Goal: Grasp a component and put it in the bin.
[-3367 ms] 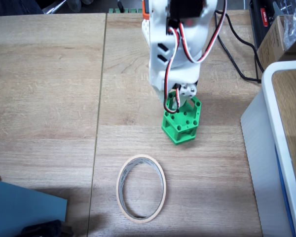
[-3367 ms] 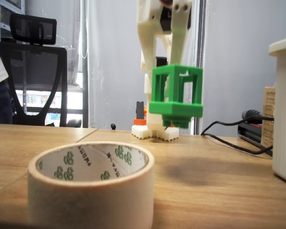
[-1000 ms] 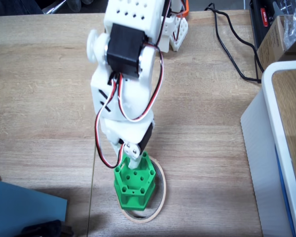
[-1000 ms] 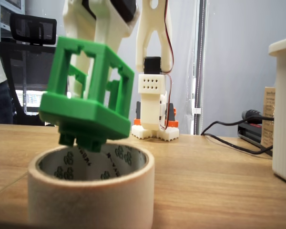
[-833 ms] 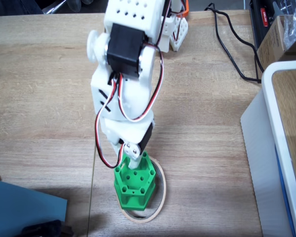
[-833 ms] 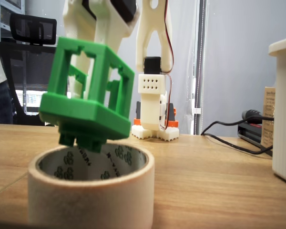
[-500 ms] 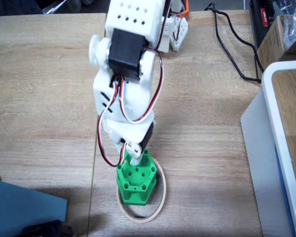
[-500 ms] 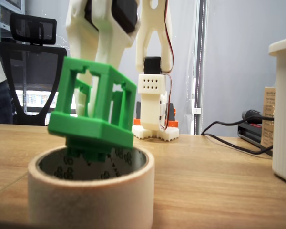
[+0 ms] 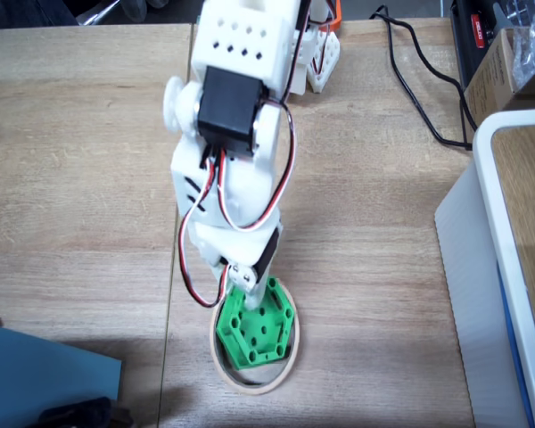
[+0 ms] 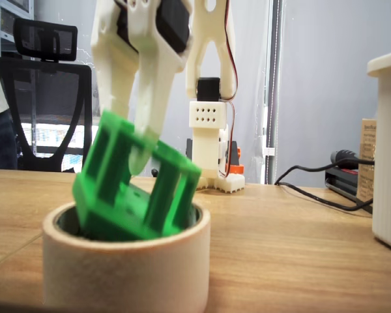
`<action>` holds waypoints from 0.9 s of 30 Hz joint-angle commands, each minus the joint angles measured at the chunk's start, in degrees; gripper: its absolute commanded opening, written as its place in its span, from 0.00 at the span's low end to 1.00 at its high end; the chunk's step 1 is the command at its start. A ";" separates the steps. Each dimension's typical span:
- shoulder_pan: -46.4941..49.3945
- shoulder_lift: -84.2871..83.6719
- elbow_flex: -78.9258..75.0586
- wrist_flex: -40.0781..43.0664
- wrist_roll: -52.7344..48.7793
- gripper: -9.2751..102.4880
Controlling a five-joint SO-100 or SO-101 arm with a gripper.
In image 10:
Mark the green hexagonal printed cage component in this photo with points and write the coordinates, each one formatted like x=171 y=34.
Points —
x=117 y=212

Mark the black mesh office chair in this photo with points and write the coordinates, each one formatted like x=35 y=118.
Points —
x=45 y=68

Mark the small black knob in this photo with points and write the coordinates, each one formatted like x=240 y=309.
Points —
x=155 y=172

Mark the grey metal shelf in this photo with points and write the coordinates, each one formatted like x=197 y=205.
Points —
x=16 y=13

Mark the beige tape roll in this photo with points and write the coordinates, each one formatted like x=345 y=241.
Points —
x=127 y=277

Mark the black power plug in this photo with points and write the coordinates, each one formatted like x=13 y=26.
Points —
x=343 y=156

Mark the black power strip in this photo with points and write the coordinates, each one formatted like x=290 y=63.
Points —
x=343 y=182

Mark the brown cardboard box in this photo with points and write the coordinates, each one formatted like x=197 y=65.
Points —
x=366 y=156

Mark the white ribbed container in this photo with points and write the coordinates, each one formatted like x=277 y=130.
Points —
x=389 y=146

